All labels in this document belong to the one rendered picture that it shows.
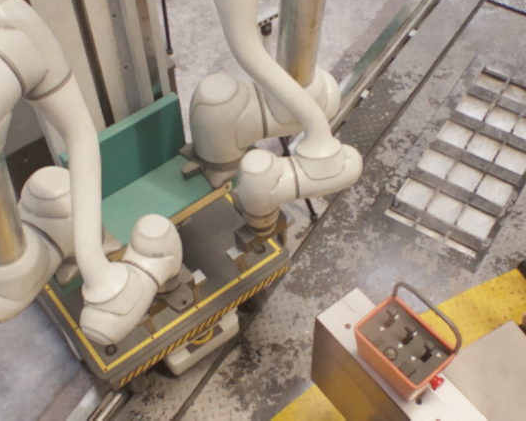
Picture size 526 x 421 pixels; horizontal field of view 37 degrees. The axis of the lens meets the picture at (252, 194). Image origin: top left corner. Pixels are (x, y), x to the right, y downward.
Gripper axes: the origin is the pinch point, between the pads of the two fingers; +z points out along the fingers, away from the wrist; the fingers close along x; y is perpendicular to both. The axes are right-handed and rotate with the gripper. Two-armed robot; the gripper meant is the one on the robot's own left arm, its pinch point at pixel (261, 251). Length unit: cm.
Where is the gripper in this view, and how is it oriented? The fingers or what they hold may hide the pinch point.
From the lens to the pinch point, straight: 202.7
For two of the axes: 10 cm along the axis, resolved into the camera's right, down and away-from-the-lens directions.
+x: 7.9, -5.0, 3.5
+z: 0.3, 5.9, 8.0
